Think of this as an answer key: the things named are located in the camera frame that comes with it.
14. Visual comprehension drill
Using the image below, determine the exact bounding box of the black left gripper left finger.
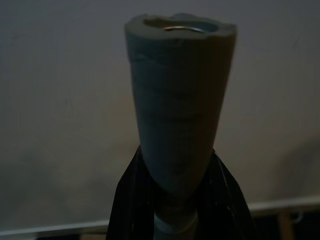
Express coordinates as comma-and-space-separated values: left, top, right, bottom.
106, 146, 157, 240

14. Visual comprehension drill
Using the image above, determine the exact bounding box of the broom with white head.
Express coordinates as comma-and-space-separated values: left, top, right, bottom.
124, 12, 238, 240

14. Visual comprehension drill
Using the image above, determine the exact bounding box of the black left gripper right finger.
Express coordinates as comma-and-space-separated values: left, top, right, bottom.
196, 149, 256, 240

